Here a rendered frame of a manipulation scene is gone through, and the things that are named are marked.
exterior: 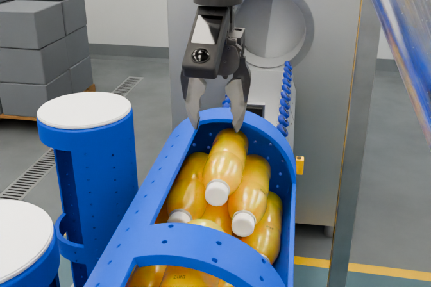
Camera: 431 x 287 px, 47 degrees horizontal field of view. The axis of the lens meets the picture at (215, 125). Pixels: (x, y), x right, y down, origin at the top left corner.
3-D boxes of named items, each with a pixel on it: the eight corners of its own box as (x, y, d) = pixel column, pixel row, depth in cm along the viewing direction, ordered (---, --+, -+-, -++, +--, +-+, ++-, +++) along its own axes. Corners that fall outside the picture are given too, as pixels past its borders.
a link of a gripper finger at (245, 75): (256, 98, 76) (244, 43, 73) (256, 102, 75) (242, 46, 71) (227, 103, 77) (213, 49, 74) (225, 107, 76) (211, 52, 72)
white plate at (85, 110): (86, 86, 170) (86, 89, 170) (16, 112, 148) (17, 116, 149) (149, 102, 156) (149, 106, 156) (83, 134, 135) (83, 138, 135)
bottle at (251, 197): (251, 189, 105) (240, 244, 88) (229, 165, 104) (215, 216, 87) (278, 173, 102) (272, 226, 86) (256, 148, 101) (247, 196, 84)
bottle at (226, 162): (217, 124, 101) (199, 168, 84) (251, 131, 100) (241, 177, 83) (212, 155, 104) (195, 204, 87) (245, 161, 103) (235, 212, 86)
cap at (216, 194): (208, 178, 85) (206, 183, 83) (230, 182, 84) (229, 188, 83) (205, 197, 86) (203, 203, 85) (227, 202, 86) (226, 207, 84)
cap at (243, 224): (242, 233, 88) (240, 239, 86) (228, 218, 87) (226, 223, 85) (260, 223, 86) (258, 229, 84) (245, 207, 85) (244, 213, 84)
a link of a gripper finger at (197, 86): (202, 117, 84) (216, 67, 80) (195, 132, 78) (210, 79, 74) (185, 112, 84) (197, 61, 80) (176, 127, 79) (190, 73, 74)
